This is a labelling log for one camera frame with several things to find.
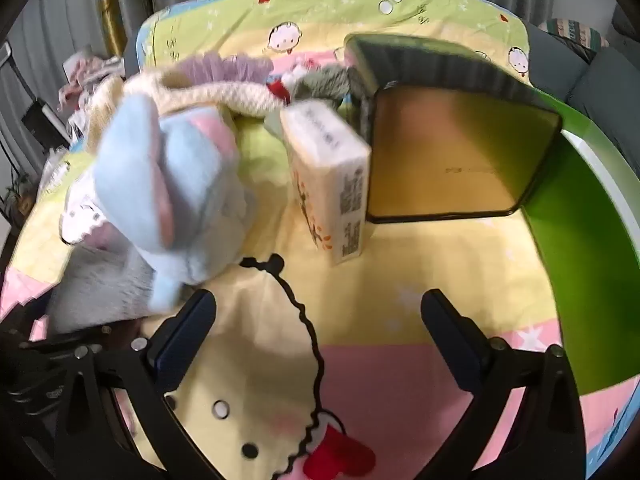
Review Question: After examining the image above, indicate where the black gold box lid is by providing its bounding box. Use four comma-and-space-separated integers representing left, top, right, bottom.
346, 34, 563, 224

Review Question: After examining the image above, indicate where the white towel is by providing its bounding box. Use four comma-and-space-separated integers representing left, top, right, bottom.
279, 101, 372, 267

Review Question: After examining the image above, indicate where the green cardboard box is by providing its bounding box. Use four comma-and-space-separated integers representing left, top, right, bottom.
522, 87, 640, 403

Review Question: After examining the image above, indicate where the grey-green fuzzy cloth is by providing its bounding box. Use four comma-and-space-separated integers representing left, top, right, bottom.
290, 67, 361, 111

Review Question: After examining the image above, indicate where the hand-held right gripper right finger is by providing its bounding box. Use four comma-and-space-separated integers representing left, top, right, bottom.
421, 289, 587, 480

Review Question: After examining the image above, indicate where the grey sofa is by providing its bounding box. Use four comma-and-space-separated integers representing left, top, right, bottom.
525, 7, 640, 131

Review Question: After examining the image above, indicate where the cartoon printed blanket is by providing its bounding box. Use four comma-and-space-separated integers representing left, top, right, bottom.
0, 0, 640, 480

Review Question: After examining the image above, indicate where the blue elephant plush toy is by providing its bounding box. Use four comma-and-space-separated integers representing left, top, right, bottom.
60, 92, 251, 311

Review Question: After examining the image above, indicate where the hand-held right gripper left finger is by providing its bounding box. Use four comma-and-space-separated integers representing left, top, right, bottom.
54, 289, 223, 480

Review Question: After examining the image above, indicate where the patterned cushion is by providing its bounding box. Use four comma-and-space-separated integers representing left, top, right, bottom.
542, 17, 603, 51

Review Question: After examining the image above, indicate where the grey fleece cloth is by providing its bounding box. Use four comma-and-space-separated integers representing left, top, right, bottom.
47, 245, 166, 333

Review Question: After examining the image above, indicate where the yellow patterned curtain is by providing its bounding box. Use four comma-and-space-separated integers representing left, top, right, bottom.
95, 0, 166, 56

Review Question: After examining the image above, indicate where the black appliance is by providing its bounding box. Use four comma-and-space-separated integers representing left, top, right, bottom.
20, 100, 71, 148

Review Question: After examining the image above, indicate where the red white small cloth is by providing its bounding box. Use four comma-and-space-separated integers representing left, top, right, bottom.
270, 62, 311, 103

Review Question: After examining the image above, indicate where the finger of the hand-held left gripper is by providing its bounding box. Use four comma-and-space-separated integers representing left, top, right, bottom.
30, 322, 132, 356

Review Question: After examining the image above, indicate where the pile of clothes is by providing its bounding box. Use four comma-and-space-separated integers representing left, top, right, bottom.
57, 47, 126, 111

